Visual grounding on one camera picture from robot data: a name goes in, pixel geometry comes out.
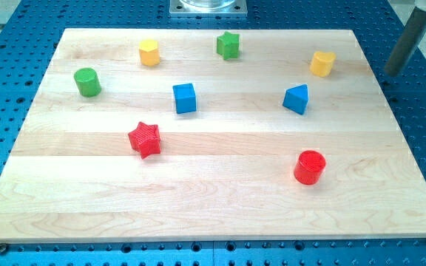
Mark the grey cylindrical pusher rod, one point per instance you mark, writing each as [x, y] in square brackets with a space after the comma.
[408, 42]

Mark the wooden board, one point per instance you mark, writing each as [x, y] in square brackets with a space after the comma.
[226, 171]

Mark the green star block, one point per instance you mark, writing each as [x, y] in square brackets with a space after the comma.
[228, 45]

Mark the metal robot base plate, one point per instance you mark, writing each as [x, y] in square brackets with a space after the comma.
[189, 8]

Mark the blue triangle block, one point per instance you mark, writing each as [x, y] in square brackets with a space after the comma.
[296, 99]

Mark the red star block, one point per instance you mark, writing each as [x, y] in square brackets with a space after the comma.
[145, 139]

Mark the yellow hexagon block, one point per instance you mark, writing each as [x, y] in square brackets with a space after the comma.
[149, 52]

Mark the green cylinder block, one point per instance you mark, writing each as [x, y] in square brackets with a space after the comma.
[86, 80]

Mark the blue cube block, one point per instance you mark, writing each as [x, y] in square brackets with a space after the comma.
[185, 98]

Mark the red cylinder block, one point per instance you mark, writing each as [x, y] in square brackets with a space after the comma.
[309, 167]

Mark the yellow heart block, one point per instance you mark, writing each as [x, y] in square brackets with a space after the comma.
[322, 63]

